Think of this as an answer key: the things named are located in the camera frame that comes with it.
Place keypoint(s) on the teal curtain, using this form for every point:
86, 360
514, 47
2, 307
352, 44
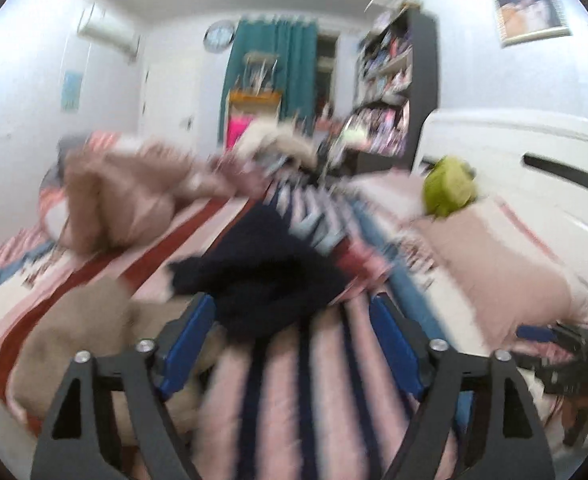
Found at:
299, 70

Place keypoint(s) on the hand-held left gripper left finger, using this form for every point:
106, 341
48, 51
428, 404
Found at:
189, 347

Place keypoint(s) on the dark bookshelf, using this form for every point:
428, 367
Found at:
421, 75

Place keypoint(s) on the beige knit sweater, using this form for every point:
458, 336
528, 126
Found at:
74, 330

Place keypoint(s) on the window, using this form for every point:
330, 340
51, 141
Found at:
326, 70

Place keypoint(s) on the brown pink clothes pile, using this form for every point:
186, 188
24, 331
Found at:
124, 185

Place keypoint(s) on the bright pink cloth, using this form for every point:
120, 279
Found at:
239, 130

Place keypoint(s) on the large pink pillow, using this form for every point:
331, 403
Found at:
483, 270

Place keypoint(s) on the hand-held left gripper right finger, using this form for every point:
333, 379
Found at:
398, 347

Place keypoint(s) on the small wall poster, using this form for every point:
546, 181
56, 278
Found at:
72, 91

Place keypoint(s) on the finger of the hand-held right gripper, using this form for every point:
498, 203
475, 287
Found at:
548, 334

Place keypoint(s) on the pile of clothes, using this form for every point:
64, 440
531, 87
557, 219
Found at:
279, 142

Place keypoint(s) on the white headboard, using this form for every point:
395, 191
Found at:
523, 135

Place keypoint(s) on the round wall clock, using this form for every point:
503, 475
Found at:
219, 36

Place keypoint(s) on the white air conditioner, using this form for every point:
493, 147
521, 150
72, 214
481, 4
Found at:
106, 30

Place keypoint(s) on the green plush toy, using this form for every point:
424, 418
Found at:
448, 187

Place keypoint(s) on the small pink pillow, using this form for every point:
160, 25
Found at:
388, 195

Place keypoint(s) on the dark navy garment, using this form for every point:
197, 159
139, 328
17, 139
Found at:
274, 280

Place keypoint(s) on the white door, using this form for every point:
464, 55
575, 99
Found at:
174, 105

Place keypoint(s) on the framed picture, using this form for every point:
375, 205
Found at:
531, 10

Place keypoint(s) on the yellow shelf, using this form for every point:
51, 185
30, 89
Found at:
254, 96

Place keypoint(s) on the striped bed sheet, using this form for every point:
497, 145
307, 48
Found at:
294, 400

